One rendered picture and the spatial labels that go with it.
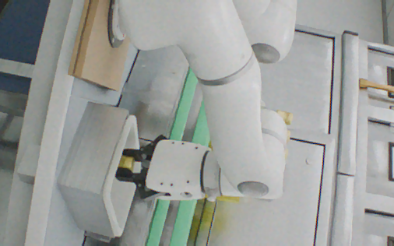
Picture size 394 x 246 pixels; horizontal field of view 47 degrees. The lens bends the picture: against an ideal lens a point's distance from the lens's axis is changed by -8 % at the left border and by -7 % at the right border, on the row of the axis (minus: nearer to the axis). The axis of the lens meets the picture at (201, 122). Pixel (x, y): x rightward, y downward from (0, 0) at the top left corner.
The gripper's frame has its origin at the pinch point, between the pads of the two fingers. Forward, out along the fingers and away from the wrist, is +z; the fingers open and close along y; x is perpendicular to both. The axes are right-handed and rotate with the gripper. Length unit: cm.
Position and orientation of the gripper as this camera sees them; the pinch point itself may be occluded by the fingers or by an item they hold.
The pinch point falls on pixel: (127, 164)
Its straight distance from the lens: 88.9
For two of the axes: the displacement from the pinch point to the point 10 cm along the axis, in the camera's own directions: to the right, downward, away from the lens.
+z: -9.6, -0.5, 2.8
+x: -2.0, -5.9, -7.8
